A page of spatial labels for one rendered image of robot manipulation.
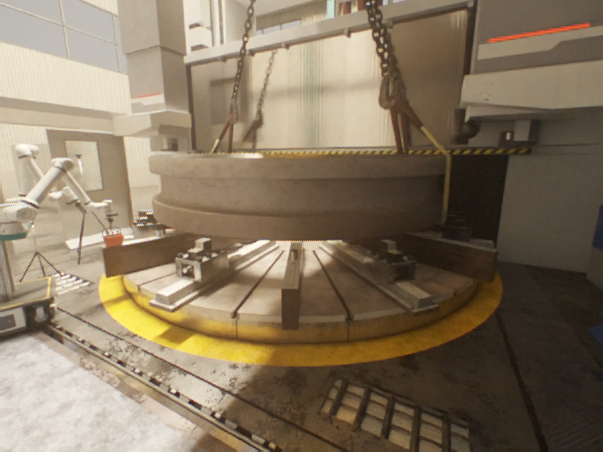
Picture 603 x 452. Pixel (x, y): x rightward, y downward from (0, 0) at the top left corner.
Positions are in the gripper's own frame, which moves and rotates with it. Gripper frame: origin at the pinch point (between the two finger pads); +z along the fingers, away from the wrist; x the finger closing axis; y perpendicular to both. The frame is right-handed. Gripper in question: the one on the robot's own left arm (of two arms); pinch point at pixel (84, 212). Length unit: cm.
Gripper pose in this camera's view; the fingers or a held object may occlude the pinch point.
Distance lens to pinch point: 423.7
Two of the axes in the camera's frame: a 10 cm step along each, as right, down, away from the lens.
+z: 4.0, 8.7, 2.9
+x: -5.1, -0.5, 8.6
